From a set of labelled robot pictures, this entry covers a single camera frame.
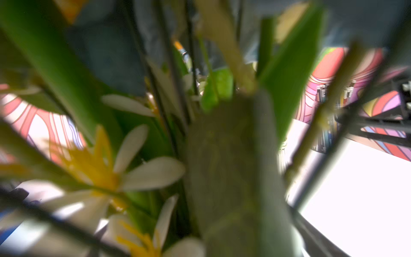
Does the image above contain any blue black stapler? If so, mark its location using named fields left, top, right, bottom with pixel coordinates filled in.
left=0, top=187, right=39, bottom=245

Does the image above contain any blue rose bouquet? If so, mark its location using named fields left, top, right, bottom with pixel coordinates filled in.
left=1, top=1, right=411, bottom=257

